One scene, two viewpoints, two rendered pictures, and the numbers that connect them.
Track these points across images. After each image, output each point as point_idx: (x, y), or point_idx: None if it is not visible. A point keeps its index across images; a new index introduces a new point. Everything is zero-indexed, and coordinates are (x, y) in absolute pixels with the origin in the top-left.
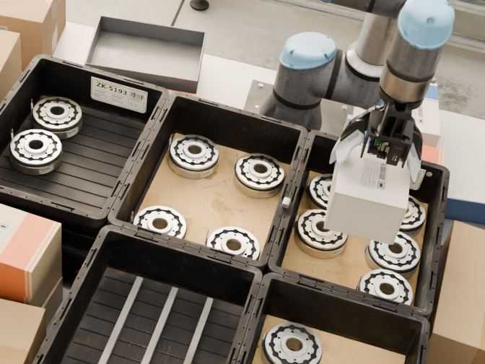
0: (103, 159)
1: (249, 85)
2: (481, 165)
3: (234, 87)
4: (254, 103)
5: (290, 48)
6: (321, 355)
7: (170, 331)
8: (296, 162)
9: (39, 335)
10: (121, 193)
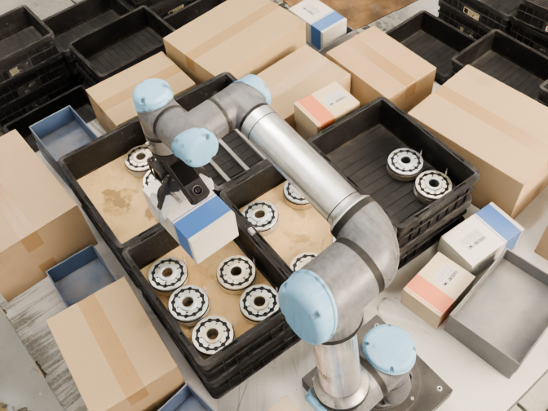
0: (383, 200)
1: (460, 402)
2: None
3: (463, 387)
4: (417, 365)
5: (394, 325)
6: None
7: (237, 169)
8: (280, 262)
9: None
10: None
